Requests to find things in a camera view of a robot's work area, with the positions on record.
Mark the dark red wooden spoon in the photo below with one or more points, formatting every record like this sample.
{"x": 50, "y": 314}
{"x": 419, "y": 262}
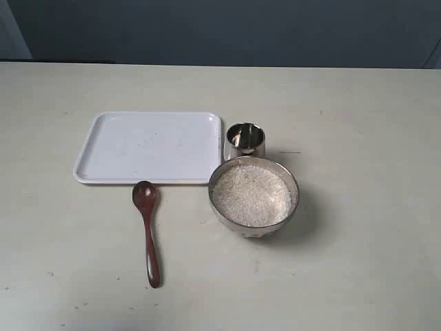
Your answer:
{"x": 144, "y": 198}

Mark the small steel cup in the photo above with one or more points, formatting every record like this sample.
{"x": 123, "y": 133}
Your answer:
{"x": 244, "y": 139}

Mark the steel bowl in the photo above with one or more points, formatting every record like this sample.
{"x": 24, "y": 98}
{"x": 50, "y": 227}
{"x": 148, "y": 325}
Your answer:
{"x": 268, "y": 164}

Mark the white rectangular plastic tray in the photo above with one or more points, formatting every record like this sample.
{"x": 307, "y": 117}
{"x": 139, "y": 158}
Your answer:
{"x": 169, "y": 148}

